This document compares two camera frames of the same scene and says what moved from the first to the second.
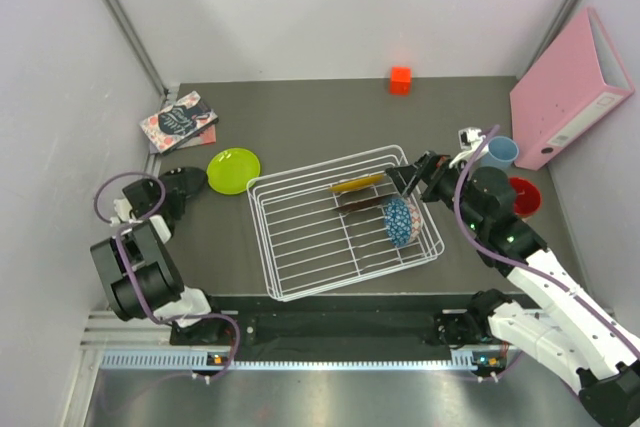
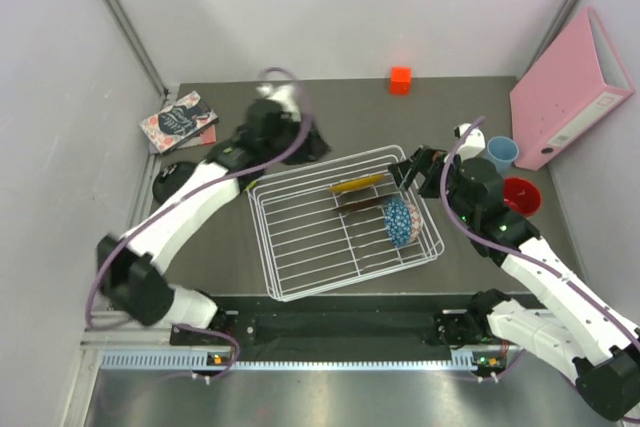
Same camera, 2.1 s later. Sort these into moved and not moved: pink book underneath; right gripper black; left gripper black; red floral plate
Moved: left gripper black
Not moved: right gripper black; red floral plate; pink book underneath
